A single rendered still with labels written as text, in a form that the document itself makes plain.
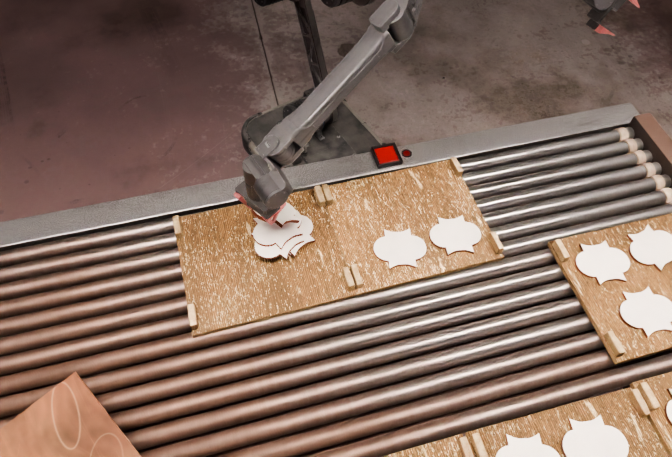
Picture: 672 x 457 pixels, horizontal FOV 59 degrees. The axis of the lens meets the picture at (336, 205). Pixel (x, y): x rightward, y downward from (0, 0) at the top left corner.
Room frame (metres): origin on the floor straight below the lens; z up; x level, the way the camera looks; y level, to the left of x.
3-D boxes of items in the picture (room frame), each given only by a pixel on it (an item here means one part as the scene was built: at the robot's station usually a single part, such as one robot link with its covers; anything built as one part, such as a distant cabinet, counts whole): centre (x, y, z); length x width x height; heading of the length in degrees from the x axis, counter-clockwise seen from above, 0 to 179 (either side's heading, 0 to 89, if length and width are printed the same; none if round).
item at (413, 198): (0.93, -0.20, 0.93); 0.41 x 0.35 x 0.02; 109
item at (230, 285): (0.79, 0.19, 0.93); 0.41 x 0.35 x 0.02; 109
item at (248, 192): (0.84, 0.18, 1.16); 0.10 x 0.07 x 0.07; 52
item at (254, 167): (0.84, 0.18, 1.22); 0.07 x 0.06 x 0.07; 36
